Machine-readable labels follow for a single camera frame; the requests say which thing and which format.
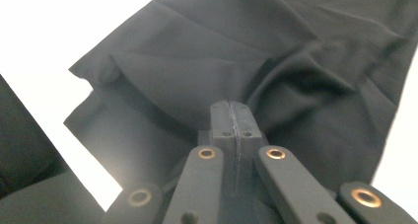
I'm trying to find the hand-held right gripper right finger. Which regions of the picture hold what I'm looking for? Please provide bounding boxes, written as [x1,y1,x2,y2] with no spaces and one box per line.
[233,100,269,198]

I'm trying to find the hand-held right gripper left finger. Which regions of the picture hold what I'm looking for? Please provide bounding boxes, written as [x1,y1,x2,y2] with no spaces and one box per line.
[196,100,239,198]

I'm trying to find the black pants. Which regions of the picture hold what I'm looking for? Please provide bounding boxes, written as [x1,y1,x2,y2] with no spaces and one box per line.
[0,0,418,224]

